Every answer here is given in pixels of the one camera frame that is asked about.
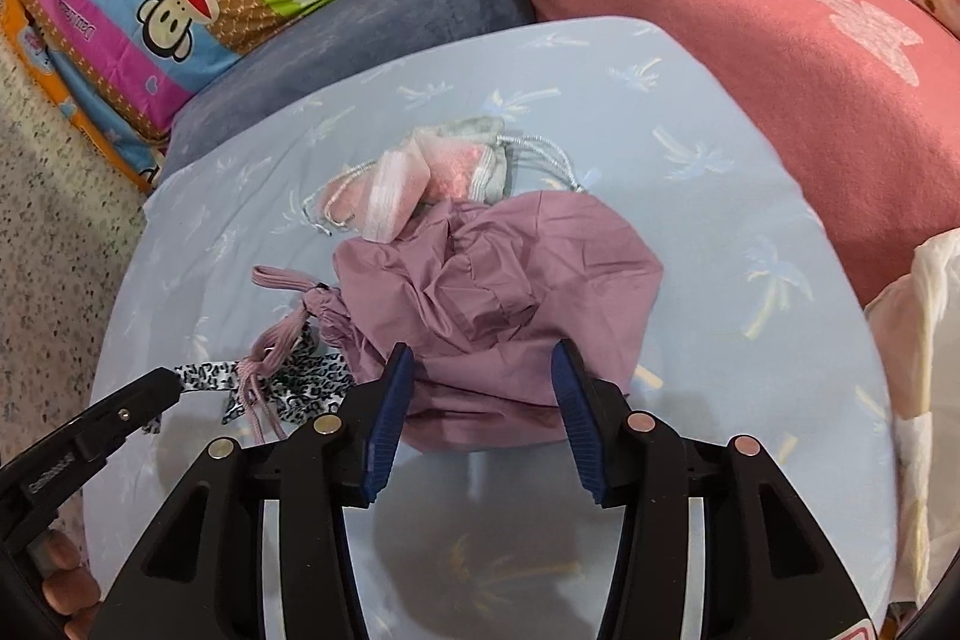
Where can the light blue table cloth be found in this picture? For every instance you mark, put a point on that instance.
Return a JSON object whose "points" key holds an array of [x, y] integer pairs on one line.
{"points": [[712, 280]]}

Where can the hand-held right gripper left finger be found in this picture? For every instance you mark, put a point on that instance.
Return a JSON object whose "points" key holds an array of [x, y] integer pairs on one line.
{"points": [[382, 445]]}

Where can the person's left hand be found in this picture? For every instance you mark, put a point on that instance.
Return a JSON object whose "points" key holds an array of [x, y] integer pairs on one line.
{"points": [[71, 591]]}

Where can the white bin with plastic liner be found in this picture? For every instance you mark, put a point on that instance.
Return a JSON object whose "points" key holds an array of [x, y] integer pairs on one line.
{"points": [[930, 385]]}

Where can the blue-grey cushion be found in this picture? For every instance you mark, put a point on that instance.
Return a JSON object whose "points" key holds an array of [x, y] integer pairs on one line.
{"points": [[360, 40]]}

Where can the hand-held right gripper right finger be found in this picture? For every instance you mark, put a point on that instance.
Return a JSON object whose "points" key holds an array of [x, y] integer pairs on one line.
{"points": [[581, 437]]}

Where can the pink blanket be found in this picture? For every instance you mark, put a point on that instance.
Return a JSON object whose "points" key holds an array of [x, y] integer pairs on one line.
{"points": [[712, 10]]}

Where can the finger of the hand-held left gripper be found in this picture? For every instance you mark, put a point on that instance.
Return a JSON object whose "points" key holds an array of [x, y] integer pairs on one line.
{"points": [[97, 422]]}

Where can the pink white cloth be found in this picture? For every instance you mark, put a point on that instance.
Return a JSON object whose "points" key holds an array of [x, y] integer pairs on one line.
{"points": [[405, 190]]}

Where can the leopard print cloth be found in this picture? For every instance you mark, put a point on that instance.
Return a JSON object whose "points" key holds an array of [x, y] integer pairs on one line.
{"points": [[300, 385]]}

